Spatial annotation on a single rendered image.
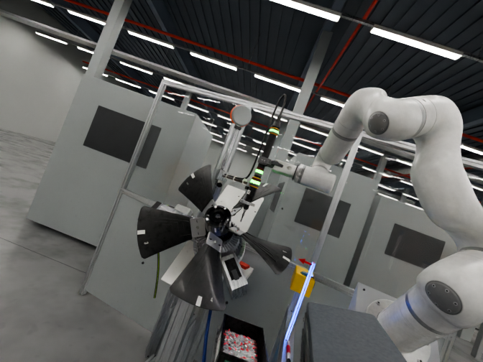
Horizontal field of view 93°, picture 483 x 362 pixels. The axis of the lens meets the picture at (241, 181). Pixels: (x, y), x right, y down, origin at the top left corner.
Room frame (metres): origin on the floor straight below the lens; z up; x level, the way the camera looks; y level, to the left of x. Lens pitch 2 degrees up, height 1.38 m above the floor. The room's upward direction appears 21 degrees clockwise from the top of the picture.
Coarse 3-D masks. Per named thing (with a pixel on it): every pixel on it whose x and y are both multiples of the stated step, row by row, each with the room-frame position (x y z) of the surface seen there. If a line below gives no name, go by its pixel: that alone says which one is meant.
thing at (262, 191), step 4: (260, 184) 1.26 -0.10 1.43; (268, 184) 1.22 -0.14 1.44; (260, 188) 1.20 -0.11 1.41; (264, 188) 1.19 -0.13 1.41; (268, 188) 1.17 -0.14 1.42; (272, 188) 1.16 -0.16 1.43; (276, 188) 1.15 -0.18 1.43; (256, 192) 1.17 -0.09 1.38; (260, 192) 1.15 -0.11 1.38; (264, 192) 1.14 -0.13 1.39; (268, 192) 1.13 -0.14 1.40; (272, 192) 1.12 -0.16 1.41; (256, 196) 1.13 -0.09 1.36; (260, 196) 1.12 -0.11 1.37; (252, 200) 1.10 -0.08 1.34; (236, 204) 1.17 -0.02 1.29; (240, 204) 1.14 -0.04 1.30; (232, 208) 1.17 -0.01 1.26
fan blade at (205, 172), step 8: (200, 168) 1.26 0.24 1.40; (208, 168) 1.23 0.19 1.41; (200, 176) 1.23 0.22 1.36; (208, 176) 1.20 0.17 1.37; (184, 184) 1.26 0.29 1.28; (192, 184) 1.23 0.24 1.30; (200, 184) 1.20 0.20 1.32; (208, 184) 1.17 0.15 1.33; (184, 192) 1.24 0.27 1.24; (192, 192) 1.22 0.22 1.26; (200, 192) 1.18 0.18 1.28; (208, 192) 1.15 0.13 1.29; (192, 200) 1.20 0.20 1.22; (200, 200) 1.17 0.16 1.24; (208, 200) 1.13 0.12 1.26; (200, 208) 1.16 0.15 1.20
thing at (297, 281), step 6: (294, 270) 1.31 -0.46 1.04; (300, 270) 1.24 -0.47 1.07; (306, 270) 1.28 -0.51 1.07; (294, 276) 1.17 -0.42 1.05; (300, 276) 1.16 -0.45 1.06; (306, 276) 1.16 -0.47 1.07; (294, 282) 1.17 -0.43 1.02; (300, 282) 1.16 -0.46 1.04; (312, 282) 1.14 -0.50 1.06; (294, 288) 1.16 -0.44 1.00; (300, 288) 1.15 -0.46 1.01; (306, 288) 1.15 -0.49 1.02; (312, 288) 1.14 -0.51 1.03; (306, 294) 1.15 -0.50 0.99
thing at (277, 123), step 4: (280, 116) 1.04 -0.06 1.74; (276, 120) 1.03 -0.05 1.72; (272, 124) 1.04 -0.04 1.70; (276, 124) 1.03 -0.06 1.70; (280, 124) 1.04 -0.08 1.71; (252, 188) 1.03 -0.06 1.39; (256, 188) 1.03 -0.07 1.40; (248, 192) 1.03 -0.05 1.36; (252, 192) 1.03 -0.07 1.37; (248, 196) 1.03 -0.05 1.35; (252, 196) 1.03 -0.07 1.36; (248, 200) 1.03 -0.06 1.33; (244, 204) 1.04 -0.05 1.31; (244, 208) 1.03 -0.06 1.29; (248, 208) 1.04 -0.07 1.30
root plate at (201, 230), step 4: (192, 220) 1.04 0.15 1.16; (200, 220) 1.05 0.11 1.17; (192, 224) 1.05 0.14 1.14; (196, 224) 1.05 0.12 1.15; (200, 224) 1.05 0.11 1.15; (204, 224) 1.06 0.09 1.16; (192, 228) 1.05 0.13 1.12; (196, 228) 1.05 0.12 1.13; (200, 228) 1.06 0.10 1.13; (204, 228) 1.06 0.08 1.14; (192, 232) 1.05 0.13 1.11; (196, 232) 1.05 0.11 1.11; (200, 232) 1.06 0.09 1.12; (204, 232) 1.06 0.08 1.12; (192, 236) 1.05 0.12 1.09; (196, 236) 1.06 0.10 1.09
